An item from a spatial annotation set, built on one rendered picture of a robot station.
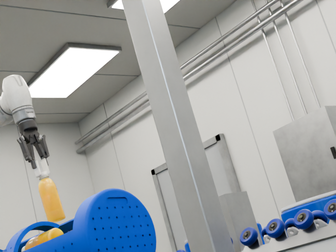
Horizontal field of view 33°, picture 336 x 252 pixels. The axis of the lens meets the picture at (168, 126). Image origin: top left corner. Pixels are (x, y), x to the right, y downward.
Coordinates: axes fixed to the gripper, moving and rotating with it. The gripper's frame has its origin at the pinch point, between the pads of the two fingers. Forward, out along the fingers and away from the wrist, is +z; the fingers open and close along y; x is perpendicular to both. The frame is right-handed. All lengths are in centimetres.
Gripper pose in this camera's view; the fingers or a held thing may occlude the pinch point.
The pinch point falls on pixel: (41, 168)
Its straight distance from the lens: 234.2
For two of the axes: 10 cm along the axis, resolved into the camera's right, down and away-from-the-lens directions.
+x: -7.2, 4.0, 5.7
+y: 6.0, -0.5, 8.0
